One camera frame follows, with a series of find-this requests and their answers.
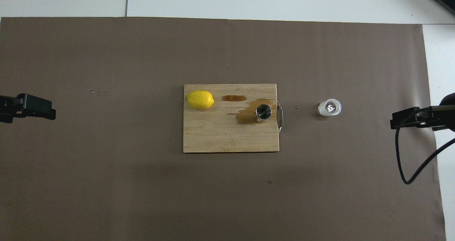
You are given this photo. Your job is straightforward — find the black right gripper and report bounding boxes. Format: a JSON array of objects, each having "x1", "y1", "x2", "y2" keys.
[{"x1": 390, "y1": 93, "x2": 455, "y2": 132}]

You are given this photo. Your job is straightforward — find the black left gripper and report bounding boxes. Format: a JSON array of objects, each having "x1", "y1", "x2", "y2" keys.
[{"x1": 0, "y1": 93, "x2": 57, "y2": 124}]

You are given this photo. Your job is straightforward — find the clear textured glass cup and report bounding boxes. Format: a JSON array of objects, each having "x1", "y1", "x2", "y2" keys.
[{"x1": 317, "y1": 98, "x2": 342, "y2": 117}]

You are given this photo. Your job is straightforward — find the steel double jigger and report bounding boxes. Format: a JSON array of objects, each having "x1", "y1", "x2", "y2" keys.
[{"x1": 255, "y1": 104, "x2": 273, "y2": 123}]

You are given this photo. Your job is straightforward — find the brown paper table mat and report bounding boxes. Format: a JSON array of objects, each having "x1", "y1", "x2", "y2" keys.
[{"x1": 0, "y1": 16, "x2": 447, "y2": 241}]

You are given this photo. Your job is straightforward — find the yellow lemon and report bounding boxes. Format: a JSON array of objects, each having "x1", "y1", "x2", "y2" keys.
[{"x1": 186, "y1": 90, "x2": 215, "y2": 110}]

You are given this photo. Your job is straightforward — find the wooden cutting board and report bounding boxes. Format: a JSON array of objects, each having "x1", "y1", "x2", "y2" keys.
[{"x1": 183, "y1": 84, "x2": 284, "y2": 154}]

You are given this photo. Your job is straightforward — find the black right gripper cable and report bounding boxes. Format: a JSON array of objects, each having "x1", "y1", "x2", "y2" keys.
[{"x1": 395, "y1": 108, "x2": 455, "y2": 185}]

